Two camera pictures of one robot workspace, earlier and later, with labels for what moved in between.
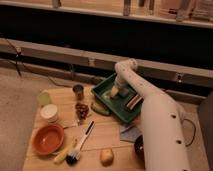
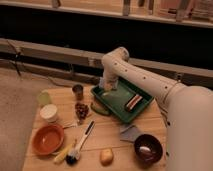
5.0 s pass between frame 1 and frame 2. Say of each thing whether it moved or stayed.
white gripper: moved
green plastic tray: stayed
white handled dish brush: stayed
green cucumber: stayed
